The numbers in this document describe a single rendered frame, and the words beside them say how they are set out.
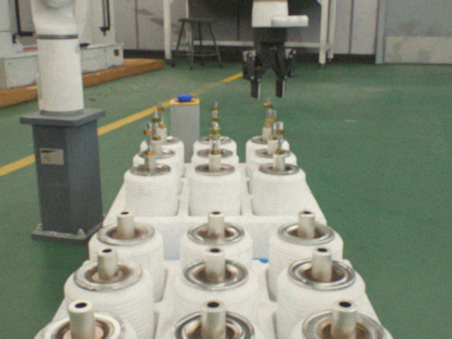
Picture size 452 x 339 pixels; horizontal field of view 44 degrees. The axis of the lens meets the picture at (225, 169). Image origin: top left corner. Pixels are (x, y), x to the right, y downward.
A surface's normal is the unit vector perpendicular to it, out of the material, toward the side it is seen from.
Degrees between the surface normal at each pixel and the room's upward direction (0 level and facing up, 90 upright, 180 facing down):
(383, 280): 0
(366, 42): 90
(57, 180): 90
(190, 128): 90
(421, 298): 0
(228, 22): 90
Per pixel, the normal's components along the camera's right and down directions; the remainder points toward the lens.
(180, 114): 0.02, 0.27
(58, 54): 0.23, 0.26
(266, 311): 0.00, -0.96
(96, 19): -0.29, 0.26
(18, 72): 0.96, 0.08
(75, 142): 0.47, 0.26
